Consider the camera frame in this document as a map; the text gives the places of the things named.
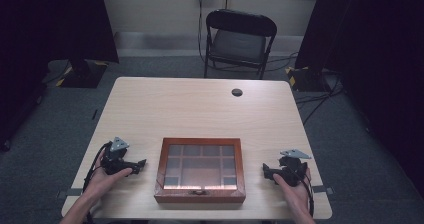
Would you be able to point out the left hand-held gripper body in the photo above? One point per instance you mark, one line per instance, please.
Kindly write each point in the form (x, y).
(115, 159)

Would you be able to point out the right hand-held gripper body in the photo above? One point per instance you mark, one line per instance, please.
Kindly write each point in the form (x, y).
(292, 170)

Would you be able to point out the wooden box with glass lid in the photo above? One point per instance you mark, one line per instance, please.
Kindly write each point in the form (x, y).
(200, 170)

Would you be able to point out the person's right hand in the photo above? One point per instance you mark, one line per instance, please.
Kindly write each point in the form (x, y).
(296, 194)

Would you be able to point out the person's left hand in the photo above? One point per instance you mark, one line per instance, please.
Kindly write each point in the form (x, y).
(101, 183)

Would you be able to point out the black stand base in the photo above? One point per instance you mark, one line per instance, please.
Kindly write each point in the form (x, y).
(305, 79)
(83, 75)

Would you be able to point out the black folding chair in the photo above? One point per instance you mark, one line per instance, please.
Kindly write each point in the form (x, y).
(238, 44)

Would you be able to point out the black curtain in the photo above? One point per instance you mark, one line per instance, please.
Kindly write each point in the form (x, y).
(373, 67)

